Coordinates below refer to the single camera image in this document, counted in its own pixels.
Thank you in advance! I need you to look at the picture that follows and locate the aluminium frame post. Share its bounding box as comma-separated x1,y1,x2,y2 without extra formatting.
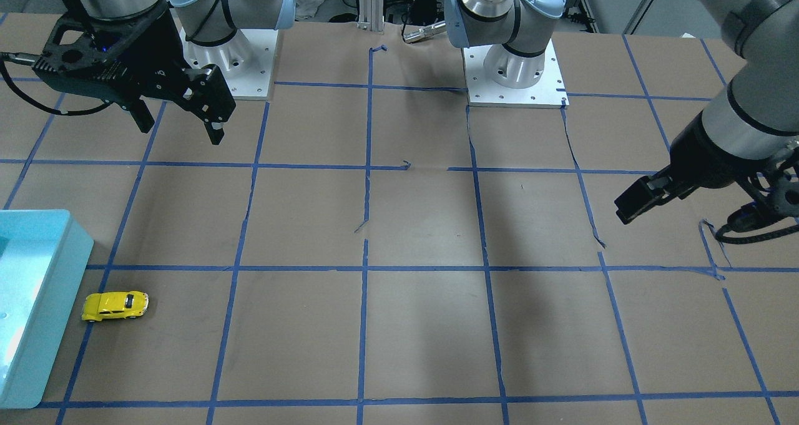
356,0,385,34

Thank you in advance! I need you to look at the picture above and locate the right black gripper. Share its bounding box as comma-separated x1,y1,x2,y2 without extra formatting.
32,1,236,145

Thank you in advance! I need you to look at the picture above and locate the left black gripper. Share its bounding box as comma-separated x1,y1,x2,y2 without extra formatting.
614,132,797,226

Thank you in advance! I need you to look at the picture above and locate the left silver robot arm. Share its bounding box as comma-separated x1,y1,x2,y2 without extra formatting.
615,0,798,224

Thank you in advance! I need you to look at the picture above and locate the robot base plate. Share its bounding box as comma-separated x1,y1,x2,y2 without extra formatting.
183,29,280,100
461,41,570,109

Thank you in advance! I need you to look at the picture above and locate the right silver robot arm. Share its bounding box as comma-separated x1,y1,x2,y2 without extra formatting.
2,0,296,145

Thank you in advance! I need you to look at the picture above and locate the yellow toy beetle car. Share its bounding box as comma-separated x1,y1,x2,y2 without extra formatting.
82,290,149,323

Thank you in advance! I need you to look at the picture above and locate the light blue plastic bin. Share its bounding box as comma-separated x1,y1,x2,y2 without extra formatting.
1,210,94,409

